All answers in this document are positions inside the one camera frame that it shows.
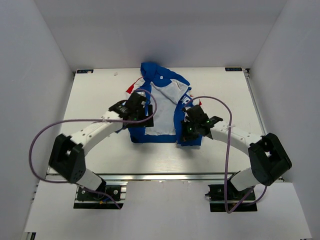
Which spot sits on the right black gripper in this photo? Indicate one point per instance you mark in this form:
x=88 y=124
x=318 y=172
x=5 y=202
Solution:
x=186 y=136

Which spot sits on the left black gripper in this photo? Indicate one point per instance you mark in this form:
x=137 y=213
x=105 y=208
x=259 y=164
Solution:
x=147 y=123

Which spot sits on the blue white red jacket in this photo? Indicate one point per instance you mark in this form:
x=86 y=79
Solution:
x=171 y=92

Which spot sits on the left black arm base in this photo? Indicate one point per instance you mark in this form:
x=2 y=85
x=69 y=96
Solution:
x=110 y=197

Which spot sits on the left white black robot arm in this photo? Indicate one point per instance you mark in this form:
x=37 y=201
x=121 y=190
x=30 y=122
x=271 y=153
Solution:
x=68 y=153

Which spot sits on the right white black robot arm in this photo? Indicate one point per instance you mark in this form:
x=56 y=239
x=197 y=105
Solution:
x=267 y=156

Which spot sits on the right blue corner sticker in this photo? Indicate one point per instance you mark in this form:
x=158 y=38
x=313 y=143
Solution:
x=233 y=69

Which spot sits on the blue corner sticker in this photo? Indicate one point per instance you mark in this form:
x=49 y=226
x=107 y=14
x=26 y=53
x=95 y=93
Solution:
x=233 y=69
x=84 y=71

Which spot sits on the left blue corner sticker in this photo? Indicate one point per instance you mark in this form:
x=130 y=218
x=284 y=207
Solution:
x=84 y=71

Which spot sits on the aluminium table rail frame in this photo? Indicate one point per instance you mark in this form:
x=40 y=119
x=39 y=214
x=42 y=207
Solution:
x=226 y=94

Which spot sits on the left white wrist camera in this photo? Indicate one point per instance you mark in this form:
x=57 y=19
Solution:
x=142 y=93

